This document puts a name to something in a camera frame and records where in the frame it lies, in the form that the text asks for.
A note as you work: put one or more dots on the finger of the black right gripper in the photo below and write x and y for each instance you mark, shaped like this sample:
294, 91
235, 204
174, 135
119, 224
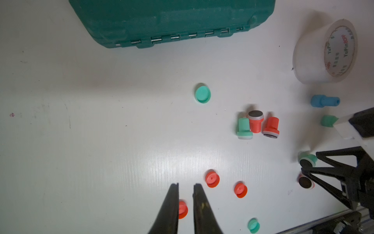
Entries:
337, 181
329, 157

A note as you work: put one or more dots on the green cap front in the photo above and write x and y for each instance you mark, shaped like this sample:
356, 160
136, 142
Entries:
253, 225

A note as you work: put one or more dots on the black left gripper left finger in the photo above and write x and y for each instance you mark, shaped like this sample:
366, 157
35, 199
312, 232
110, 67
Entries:
167, 219

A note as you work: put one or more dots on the green cap near case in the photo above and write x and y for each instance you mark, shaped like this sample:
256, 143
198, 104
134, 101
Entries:
202, 94

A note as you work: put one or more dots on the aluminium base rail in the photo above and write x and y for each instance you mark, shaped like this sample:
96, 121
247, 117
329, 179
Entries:
359, 222

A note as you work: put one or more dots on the red stamp standing upright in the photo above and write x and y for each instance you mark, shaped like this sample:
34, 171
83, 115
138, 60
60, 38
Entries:
256, 117

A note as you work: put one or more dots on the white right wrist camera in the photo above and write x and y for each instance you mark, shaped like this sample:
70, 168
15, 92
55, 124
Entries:
358, 124

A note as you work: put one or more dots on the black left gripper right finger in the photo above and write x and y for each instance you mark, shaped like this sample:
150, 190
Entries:
204, 219

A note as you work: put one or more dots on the red cap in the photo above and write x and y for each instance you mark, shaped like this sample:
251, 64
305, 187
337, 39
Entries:
240, 190
183, 209
212, 178

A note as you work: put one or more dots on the green plastic tool case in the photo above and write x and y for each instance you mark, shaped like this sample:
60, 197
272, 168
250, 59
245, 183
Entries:
143, 24

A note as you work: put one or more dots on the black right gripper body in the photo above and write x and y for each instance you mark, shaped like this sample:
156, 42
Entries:
359, 182

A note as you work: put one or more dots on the green cap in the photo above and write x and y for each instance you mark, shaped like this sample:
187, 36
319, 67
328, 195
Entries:
253, 225
202, 94

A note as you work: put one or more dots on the clear packing tape roll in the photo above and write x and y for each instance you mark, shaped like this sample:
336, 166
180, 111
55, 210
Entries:
327, 54

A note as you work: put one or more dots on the green stamp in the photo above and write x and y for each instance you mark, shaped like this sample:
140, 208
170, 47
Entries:
243, 130
328, 121
306, 159

